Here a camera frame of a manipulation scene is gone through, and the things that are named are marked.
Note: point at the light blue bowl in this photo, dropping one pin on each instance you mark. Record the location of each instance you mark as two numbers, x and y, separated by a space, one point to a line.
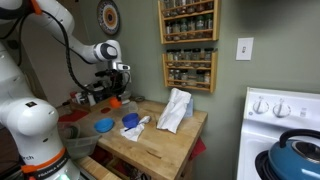
104 125

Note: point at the decorative wall plate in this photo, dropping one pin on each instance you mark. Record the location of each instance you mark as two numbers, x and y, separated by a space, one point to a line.
108 17

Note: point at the white paper bag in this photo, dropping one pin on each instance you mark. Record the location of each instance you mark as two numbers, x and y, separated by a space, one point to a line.
180 106

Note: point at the wooden spice rack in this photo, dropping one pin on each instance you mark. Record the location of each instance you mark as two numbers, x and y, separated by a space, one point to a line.
183 21
190 69

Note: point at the white crumpled paper towel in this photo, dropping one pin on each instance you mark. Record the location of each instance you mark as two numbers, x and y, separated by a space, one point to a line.
134 133

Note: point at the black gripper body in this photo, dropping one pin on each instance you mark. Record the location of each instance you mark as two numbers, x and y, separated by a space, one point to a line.
118 85

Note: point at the orange cup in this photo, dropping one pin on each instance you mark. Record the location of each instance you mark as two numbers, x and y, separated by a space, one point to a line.
114 102

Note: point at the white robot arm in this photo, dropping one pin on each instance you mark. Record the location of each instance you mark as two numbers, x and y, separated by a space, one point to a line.
31 121

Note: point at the dark blue bowl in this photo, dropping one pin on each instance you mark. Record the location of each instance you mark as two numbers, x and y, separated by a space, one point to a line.
130 120

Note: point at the white stove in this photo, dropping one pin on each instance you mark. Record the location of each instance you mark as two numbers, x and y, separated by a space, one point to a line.
267 115

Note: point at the clear plastic cup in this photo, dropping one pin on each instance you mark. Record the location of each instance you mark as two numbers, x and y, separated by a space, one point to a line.
130 107

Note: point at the white light switch plate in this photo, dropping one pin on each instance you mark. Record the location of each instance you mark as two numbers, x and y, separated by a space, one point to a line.
244 49

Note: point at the wooden butcher block cart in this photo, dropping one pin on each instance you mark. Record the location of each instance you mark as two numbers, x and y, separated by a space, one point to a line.
160 153

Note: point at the lower wooden spice rack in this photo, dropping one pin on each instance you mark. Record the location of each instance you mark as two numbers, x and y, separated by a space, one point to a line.
190 69

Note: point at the clear plastic bin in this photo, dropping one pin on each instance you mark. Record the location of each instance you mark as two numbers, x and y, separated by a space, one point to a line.
80 141

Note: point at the upper wooden spice rack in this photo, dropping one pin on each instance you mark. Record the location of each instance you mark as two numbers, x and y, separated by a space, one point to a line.
183 21

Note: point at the blue pot with lid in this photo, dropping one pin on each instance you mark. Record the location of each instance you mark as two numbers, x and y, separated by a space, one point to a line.
290 159

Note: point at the red cutting board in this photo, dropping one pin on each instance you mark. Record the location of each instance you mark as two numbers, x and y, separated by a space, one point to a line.
73 117

